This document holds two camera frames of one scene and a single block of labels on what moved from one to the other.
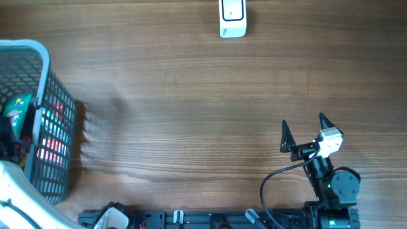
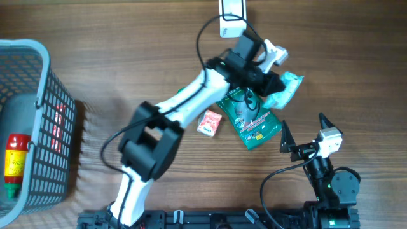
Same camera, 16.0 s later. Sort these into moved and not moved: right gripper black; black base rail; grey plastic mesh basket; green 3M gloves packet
Moved: green 3M gloves packet
Not moved: grey plastic mesh basket; black base rail; right gripper black
